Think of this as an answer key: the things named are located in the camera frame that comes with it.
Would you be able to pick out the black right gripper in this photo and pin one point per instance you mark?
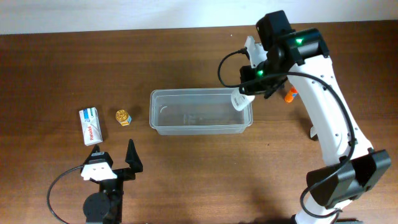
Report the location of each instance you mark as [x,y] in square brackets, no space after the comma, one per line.
[254,88]

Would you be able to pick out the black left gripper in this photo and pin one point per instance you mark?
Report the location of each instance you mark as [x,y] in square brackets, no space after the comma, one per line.
[132,160]

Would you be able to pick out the white Panadol medicine box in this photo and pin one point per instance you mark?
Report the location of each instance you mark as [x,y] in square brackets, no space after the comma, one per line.
[90,125]

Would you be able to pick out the orange tube white cap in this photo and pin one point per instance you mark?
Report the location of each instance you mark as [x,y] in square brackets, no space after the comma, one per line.
[291,94]

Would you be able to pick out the white plastic bottle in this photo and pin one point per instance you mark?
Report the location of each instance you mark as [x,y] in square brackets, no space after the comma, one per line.
[239,100]

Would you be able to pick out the black bottle white cap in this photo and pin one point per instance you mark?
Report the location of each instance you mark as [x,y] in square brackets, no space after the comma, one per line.
[313,134]

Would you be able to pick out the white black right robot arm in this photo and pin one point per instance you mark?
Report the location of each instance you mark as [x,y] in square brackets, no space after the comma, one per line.
[352,166]

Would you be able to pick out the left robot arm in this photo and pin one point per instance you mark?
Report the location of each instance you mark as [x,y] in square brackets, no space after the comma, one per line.
[106,205]

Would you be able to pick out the clear plastic container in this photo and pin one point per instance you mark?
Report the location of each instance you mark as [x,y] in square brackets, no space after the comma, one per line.
[197,111]

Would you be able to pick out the gold-lidded balm jar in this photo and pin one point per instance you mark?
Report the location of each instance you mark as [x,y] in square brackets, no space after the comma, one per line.
[123,117]

